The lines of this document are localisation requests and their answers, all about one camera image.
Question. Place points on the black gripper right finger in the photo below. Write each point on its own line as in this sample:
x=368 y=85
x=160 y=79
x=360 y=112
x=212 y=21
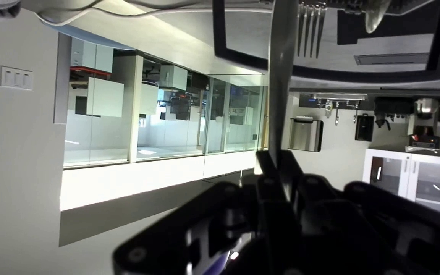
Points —
x=374 y=235

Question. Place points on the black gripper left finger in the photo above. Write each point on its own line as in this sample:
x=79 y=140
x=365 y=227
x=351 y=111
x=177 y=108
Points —
x=221 y=230

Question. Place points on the silver fork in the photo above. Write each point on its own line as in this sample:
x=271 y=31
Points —
x=284 y=77
x=307 y=7

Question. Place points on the silver spoon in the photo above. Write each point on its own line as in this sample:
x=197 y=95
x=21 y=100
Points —
x=377 y=16

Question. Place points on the white glass door cabinet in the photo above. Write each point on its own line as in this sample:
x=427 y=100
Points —
x=435 y=189

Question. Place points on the black coffee machine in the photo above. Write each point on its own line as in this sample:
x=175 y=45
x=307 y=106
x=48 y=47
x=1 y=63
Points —
x=426 y=128

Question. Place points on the steel paper towel dispenser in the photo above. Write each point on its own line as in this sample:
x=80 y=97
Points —
x=307 y=135

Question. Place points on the black wall appliance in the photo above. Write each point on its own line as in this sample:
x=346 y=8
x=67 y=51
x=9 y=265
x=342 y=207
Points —
x=365 y=128

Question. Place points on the white wall light switch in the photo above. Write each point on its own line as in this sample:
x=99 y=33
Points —
x=16 y=79

